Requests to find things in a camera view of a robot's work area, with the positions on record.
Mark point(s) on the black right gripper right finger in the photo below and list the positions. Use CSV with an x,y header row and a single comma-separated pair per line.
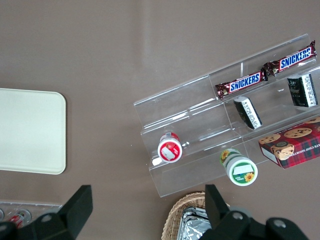
x,y
220,212

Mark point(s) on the red lid yogurt cup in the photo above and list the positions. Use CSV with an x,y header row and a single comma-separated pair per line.
x,y
170,150

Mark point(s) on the clear acrylic bottle rack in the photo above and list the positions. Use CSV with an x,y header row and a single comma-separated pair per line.
x,y
37,206

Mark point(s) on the stacked foil containers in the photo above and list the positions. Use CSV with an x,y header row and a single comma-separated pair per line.
x,y
193,225

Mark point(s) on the red tartan cookie box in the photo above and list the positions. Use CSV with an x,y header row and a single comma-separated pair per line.
x,y
295,147

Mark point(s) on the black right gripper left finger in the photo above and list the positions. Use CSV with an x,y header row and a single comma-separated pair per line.
x,y
75,212

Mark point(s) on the small black white box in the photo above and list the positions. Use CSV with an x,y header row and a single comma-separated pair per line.
x,y
302,90
248,112

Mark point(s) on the green lid yogurt cup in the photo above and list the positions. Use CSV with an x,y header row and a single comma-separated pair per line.
x,y
241,170

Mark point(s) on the Snickers bar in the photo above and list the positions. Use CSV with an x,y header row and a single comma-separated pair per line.
x,y
292,58
243,82

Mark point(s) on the clear acrylic stepped stand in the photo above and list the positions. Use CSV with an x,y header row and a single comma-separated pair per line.
x,y
200,130

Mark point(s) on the beige plastic tray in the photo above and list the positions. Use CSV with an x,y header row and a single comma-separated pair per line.
x,y
30,130

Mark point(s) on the light wicker basket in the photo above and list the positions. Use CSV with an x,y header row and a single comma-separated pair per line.
x,y
175,215

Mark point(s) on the red cola bottle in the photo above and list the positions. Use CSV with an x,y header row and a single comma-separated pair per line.
x,y
21,215

